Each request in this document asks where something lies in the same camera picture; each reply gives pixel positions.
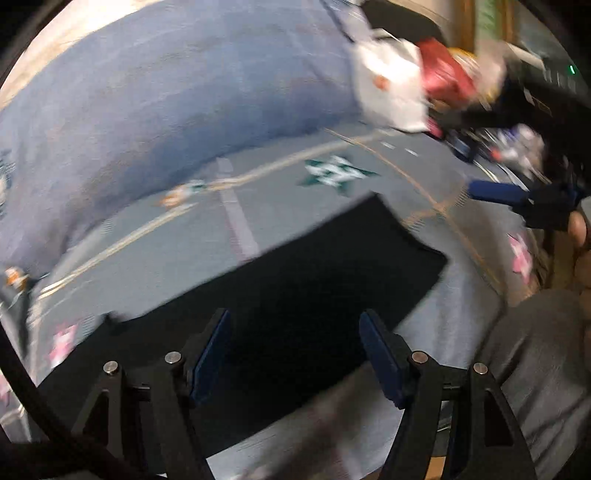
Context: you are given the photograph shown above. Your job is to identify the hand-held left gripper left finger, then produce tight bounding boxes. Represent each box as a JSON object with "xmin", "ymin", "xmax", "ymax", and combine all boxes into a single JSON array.
[{"xmin": 69, "ymin": 308, "xmax": 232, "ymax": 480}]

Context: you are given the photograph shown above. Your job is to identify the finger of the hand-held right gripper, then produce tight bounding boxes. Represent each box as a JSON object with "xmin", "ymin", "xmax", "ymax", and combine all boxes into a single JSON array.
[{"xmin": 467, "ymin": 179, "xmax": 533, "ymax": 207}]

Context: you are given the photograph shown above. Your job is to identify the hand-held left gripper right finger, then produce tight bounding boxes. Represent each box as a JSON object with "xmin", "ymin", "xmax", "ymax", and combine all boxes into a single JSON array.
[{"xmin": 359, "ymin": 308, "xmax": 539, "ymax": 480}]

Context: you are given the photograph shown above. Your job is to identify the black pants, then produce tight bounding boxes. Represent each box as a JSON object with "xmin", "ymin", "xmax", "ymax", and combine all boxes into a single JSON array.
[{"xmin": 34, "ymin": 191, "xmax": 451, "ymax": 459}]

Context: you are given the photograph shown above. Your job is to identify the person's right hand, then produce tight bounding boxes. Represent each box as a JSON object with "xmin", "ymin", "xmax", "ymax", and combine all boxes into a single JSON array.
[{"xmin": 566, "ymin": 210, "xmax": 591, "ymax": 292}]

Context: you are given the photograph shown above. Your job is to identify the colourful crumpled wrapper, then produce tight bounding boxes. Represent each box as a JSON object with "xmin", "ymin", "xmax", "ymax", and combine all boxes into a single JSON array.
[{"xmin": 488, "ymin": 124, "xmax": 546, "ymax": 172}]

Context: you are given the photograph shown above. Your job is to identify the black device with green light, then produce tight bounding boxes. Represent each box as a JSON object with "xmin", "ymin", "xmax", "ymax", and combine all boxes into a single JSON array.
[{"xmin": 503, "ymin": 41, "xmax": 591, "ymax": 123}]

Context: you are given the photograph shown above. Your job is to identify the grey printed blanket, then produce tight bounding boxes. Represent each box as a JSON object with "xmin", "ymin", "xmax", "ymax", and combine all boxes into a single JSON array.
[{"xmin": 0, "ymin": 124, "xmax": 542, "ymax": 480}]

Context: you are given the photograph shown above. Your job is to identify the red crumpled bag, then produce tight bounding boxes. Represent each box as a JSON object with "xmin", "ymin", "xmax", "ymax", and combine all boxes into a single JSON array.
[{"xmin": 416, "ymin": 37, "xmax": 479, "ymax": 106}]

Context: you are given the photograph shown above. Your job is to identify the white cloth bag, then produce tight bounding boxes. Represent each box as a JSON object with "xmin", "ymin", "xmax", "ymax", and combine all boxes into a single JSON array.
[{"xmin": 348, "ymin": 28, "xmax": 433, "ymax": 134}]

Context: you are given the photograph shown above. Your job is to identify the person's grey clothing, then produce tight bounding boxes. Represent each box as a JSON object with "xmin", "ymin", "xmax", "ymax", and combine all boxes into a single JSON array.
[{"xmin": 478, "ymin": 286, "xmax": 591, "ymax": 480}]

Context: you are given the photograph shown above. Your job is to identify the gold-framed green panel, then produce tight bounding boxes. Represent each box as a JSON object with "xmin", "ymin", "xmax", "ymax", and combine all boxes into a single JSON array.
[{"xmin": 462, "ymin": 0, "xmax": 515, "ymax": 44}]

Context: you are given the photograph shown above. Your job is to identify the blue plaid shirt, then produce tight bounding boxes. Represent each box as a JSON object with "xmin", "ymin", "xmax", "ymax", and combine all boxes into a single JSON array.
[{"xmin": 0, "ymin": 0, "xmax": 385, "ymax": 288}]

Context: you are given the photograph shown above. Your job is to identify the black cable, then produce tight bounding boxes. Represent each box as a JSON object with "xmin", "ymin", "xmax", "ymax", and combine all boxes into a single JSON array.
[{"xmin": 0, "ymin": 323, "xmax": 155, "ymax": 480}]

